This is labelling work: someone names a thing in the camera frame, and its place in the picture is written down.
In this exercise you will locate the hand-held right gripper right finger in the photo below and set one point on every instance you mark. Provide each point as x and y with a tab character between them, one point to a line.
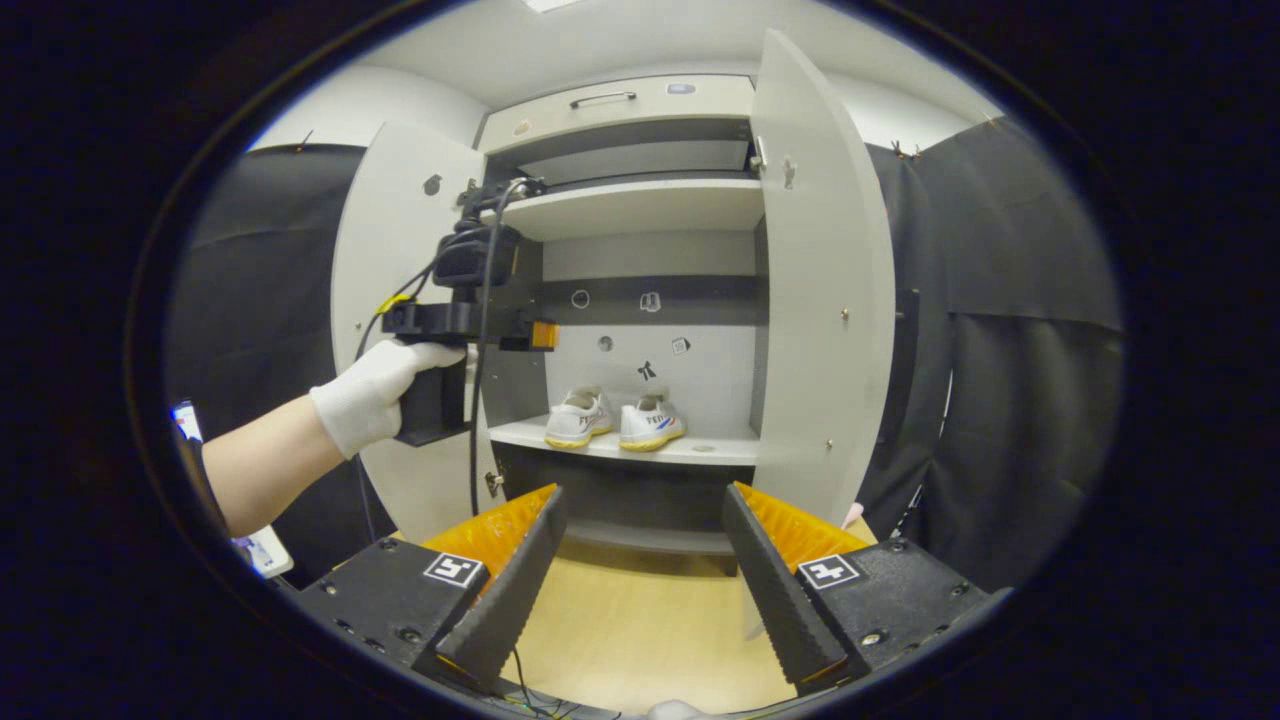
770	590

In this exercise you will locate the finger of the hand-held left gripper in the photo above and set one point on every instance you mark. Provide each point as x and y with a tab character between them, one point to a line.
515	335

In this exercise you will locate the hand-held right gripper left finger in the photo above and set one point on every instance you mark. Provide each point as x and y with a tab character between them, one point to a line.
520	585

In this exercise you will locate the grey shoe cabinet door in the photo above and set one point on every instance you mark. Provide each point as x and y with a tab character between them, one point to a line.
390	250
815	300

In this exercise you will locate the white shoe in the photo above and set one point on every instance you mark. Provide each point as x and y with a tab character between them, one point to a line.
578	420
652	425

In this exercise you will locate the grey shoe cabinet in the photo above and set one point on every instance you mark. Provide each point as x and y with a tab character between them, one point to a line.
650	290

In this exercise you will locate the grey cabinet shelf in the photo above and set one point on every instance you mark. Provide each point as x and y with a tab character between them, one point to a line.
640	210
700	450

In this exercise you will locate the grey cabinet drawer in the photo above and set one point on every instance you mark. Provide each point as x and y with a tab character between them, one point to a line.
640	110

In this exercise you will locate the large ceiling light panel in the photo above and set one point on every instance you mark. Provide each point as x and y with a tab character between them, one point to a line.
548	4

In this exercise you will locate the black backdrop cloth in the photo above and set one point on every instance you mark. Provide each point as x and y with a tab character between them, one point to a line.
1020	380

